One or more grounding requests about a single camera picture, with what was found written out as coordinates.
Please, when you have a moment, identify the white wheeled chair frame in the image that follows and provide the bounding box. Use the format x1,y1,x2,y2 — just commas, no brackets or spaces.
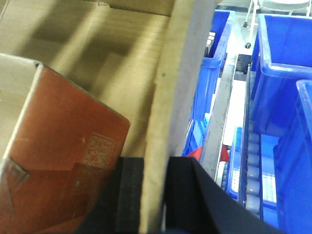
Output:
243,0,312,49

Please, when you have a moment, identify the blue plastic crate below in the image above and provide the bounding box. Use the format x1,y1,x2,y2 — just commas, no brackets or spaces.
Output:
182,119,281,220

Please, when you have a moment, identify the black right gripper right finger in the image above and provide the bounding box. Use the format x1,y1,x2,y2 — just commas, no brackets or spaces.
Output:
164,157,281,234

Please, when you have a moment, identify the blue plastic bin near right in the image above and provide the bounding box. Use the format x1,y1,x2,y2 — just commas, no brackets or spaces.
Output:
273,80,312,234

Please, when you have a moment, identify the large brown cardboard box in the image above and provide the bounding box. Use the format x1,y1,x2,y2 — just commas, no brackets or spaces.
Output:
0,0,216,233

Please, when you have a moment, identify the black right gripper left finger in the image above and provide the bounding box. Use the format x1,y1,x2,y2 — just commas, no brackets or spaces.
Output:
75,157,144,234

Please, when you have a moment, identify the blue plastic bin left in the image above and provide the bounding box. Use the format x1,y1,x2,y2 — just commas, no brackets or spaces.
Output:
190,10,235,121

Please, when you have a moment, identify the metal roller conveyor rail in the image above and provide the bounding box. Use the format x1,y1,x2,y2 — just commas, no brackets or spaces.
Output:
199,53,261,215

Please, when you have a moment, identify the red printed cardboard box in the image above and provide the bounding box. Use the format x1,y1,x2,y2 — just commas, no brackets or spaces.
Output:
0,54,130,234

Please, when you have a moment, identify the blue plastic bin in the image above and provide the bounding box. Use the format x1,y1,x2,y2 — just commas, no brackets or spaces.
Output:
251,14,312,137
273,80,312,234
190,10,235,121

